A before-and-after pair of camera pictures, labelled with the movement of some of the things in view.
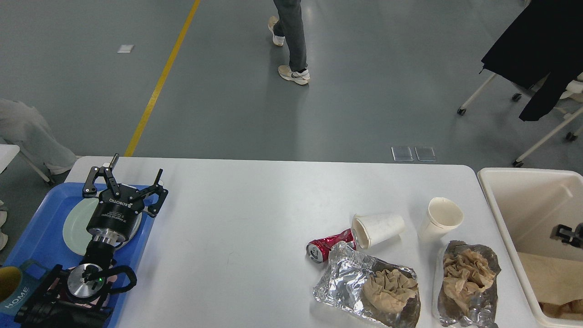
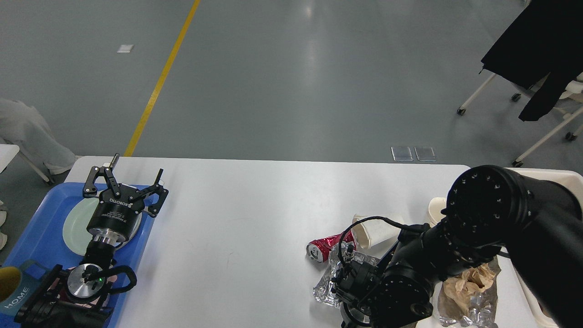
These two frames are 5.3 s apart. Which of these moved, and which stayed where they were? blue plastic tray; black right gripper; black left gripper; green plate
Moved: black right gripper
Stayed: blue plastic tray; green plate; black left gripper
